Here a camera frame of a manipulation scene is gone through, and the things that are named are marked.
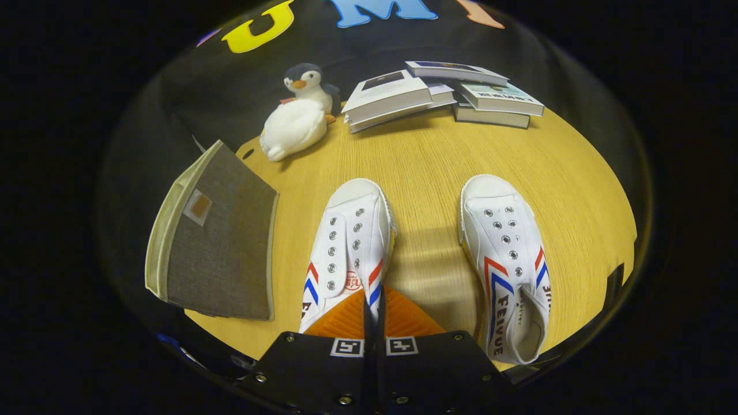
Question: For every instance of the dark grey book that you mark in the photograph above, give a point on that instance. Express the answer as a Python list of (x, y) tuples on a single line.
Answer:
[(490, 118)]

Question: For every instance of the book with pale green cover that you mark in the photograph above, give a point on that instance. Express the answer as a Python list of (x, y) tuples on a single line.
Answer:
[(501, 98)]

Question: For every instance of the grey fabric storage box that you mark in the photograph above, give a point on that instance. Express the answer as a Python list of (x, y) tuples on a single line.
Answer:
[(225, 248)]

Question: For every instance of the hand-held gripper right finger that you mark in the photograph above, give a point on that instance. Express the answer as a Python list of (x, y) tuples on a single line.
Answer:
[(432, 369)]

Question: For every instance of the book with blue picture cover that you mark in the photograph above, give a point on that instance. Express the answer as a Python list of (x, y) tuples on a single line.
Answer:
[(455, 72)]

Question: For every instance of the penguin plush toy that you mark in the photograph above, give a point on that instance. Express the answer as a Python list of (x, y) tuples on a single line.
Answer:
[(308, 86)]

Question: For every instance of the white striped canvas shoe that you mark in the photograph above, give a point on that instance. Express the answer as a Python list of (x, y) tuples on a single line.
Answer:
[(351, 230), (501, 242)]

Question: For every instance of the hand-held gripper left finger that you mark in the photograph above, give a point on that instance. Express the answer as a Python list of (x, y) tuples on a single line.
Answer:
[(323, 369)]

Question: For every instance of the white plush toy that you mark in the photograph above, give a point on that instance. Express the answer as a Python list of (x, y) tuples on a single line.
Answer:
[(291, 129)]

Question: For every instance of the plain white book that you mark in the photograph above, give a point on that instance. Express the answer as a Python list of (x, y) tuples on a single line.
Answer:
[(441, 95)]

